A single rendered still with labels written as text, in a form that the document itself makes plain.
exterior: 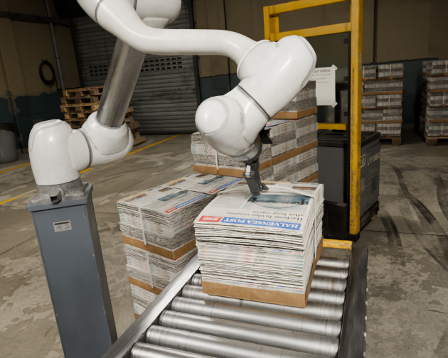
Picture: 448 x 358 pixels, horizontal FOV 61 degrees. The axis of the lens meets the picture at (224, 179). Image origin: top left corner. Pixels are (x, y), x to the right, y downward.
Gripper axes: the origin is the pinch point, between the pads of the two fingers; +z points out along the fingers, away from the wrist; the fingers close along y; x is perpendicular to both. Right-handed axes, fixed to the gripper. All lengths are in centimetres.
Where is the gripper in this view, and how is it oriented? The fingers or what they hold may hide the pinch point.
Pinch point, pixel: (264, 164)
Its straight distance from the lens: 113.0
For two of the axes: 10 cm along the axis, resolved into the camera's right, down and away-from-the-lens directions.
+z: 3.5, 2.0, 9.2
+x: 9.3, 0.3, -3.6
